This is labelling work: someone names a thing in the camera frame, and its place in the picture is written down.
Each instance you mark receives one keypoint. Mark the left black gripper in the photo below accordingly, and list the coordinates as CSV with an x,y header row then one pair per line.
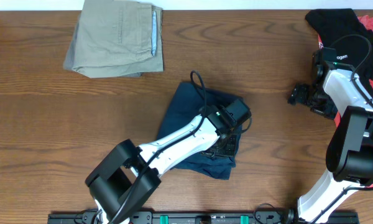
x,y
231,152

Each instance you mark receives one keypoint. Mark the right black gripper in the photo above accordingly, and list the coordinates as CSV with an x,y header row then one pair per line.
x,y
299,94

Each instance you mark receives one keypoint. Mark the navy blue shorts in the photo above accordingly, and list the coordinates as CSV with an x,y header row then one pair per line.
x,y
184,106

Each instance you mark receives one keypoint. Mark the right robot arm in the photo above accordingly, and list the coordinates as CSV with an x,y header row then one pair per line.
x,y
336,89

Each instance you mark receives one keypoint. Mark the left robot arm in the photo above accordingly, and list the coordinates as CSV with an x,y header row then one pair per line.
x,y
124,180

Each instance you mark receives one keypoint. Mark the black t-shirt with print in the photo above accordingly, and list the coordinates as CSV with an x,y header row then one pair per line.
x,y
341,30

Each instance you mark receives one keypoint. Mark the folded khaki shorts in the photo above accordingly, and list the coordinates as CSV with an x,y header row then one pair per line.
x,y
118,37

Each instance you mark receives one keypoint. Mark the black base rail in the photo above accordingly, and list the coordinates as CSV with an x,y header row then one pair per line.
x,y
146,217

